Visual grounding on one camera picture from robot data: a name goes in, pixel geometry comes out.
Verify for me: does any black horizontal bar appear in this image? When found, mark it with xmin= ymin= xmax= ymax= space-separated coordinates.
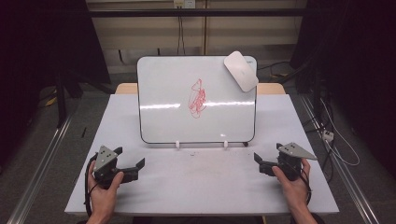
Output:
xmin=88 ymin=7 xmax=308 ymax=19

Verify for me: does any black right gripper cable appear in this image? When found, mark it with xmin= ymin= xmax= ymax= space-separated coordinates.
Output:
xmin=298 ymin=167 xmax=313 ymax=207

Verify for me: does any black hanging wall cable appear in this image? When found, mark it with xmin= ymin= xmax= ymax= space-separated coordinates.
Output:
xmin=177 ymin=15 xmax=187 ymax=56

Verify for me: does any white whiteboard eraser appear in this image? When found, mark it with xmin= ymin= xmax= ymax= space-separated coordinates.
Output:
xmin=223 ymin=50 xmax=260 ymax=93

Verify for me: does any aluminium floor rail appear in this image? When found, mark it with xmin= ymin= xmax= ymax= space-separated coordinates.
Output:
xmin=299 ymin=93 xmax=381 ymax=224
xmin=6 ymin=114 xmax=75 ymax=224

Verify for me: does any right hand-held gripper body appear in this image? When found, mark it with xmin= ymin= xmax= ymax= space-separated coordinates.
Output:
xmin=259 ymin=142 xmax=318 ymax=182

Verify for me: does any white whiteboard with black rim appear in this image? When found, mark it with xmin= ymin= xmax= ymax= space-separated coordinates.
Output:
xmin=136 ymin=55 xmax=259 ymax=146

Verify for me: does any black curtain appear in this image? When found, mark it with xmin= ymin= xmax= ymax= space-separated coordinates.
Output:
xmin=0 ymin=0 xmax=112 ymax=171

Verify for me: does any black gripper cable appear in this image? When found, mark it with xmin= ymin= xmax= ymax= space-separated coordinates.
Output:
xmin=83 ymin=153 xmax=99 ymax=217
xmin=298 ymin=167 xmax=313 ymax=207

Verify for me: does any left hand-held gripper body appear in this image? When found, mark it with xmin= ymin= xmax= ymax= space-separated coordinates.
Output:
xmin=92 ymin=145 xmax=140 ymax=189

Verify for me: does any person's left hand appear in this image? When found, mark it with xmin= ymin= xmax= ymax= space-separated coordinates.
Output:
xmin=87 ymin=160 xmax=125 ymax=218

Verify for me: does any thin white cable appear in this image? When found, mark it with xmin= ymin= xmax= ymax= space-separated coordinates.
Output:
xmin=319 ymin=98 xmax=361 ymax=167

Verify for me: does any white power strip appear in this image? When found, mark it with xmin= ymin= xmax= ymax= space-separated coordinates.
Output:
xmin=321 ymin=130 xmax=335 ymax=143

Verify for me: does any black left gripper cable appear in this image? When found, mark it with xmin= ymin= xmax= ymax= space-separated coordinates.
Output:
xmin=83 ymin=153 xmax=99 ymax=217

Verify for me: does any person's right hand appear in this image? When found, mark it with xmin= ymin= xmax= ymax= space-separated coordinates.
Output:
xmin=271 ymin=158 xmax=312 ymax=210

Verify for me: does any white wall outlet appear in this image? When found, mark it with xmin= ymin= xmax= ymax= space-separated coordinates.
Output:
xmin=173 ymin=0 xmax=197 ymax=9

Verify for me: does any black metal stand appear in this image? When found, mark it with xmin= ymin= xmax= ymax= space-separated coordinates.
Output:
xmin=55 ymin=72 xmax=69 ymax=129

